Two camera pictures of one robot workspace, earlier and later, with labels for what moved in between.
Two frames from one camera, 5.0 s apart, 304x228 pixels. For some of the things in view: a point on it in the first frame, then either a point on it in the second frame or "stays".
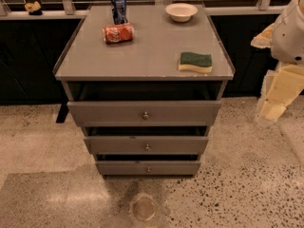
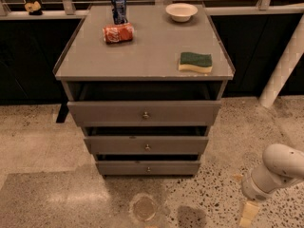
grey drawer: x=146 y=144 stays
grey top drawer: x=143 y=113 stays
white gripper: x=289 y=38 to x=253 y=190
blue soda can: x=119 y=9 stays
